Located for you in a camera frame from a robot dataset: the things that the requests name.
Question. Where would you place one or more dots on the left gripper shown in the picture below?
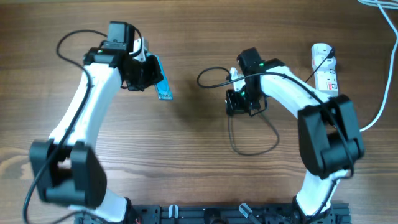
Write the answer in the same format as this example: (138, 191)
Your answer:
(154, 76)

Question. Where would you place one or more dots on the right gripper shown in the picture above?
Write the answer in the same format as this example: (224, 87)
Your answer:
(234, 107)

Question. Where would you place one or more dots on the teal Galaxy smartphone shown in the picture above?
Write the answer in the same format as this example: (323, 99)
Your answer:
(162, 88)

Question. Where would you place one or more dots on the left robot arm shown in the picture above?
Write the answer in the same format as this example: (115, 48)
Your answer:
(66, 169)

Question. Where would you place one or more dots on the white power strip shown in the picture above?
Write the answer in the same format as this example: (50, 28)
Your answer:
(323, 64)

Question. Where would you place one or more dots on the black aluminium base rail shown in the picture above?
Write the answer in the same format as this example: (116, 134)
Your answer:
(338, 213)

